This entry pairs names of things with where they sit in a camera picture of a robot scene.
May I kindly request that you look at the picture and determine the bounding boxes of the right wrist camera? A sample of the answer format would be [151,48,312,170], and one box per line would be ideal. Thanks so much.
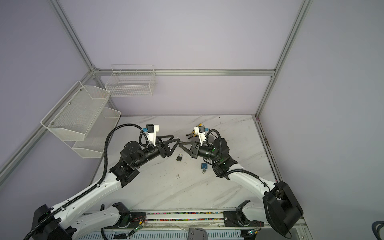
[195,125,207,146]

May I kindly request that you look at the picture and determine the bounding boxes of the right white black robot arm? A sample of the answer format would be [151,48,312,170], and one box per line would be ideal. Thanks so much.
[179,138,304,238]

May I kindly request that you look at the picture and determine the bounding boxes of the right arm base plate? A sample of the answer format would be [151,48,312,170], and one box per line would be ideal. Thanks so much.
[223,211,265,228]

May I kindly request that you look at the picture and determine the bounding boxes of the front aluminium rail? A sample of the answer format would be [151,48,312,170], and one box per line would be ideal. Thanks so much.
[81,207,313,240]

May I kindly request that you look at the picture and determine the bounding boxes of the grey object at front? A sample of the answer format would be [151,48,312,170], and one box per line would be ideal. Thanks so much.
[187,228,209,240]

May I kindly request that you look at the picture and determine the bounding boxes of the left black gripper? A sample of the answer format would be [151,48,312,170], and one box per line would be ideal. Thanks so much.
[134,135,180,169]

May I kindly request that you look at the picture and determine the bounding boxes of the yellow black pliers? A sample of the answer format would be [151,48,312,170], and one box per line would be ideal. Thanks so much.
[186,123,202,140]

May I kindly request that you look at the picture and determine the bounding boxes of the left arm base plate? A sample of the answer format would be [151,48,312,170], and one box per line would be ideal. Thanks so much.
[118,212,146,229]

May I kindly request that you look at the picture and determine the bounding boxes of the aluminium frame structure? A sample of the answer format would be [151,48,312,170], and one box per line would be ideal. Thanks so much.
[1,1,312,188]

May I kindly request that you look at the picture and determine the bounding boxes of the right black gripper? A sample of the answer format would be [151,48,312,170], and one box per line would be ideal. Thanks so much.
[179,140,220,163]

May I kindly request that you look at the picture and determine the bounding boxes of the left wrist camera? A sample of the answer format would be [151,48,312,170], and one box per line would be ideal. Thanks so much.
[143,124,160,147]

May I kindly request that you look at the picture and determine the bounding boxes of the black padlock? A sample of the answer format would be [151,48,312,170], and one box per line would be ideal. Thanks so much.
[176,154,183,162]

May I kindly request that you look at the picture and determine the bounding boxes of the white wire basket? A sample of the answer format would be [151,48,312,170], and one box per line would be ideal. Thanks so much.
[105,65,157,97]

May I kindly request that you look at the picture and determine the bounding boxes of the blue padlock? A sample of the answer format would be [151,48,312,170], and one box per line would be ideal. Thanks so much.
[201,163,208,174]

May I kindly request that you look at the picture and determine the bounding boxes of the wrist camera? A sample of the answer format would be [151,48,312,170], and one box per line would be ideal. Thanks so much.
[143,124,160,147]
[195,125,207,146]

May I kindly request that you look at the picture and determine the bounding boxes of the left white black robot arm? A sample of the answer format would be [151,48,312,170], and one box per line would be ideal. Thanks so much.
[25,135,180,240]

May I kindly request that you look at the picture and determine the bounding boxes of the left black corrugated cable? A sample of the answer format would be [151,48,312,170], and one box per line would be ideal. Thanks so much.
[23,123,148,240]

